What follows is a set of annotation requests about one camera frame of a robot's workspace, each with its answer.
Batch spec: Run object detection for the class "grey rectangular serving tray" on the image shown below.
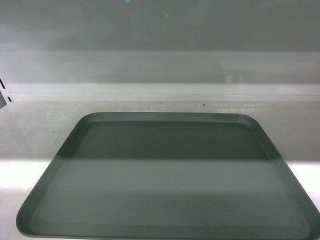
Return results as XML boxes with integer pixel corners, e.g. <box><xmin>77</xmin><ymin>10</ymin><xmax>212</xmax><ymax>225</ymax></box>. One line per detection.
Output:
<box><xmin>16</xmin><ymin>112</ymin><xmax>320</xmax><ymax>240</ymax></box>

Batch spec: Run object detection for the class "slotted shelf upright post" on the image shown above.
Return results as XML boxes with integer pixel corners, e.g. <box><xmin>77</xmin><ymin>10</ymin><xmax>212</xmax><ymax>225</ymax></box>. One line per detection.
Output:
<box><xmin>0</xmin><ymin>78</ymin><xmax>15</xmax><ymax>108</ymax></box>

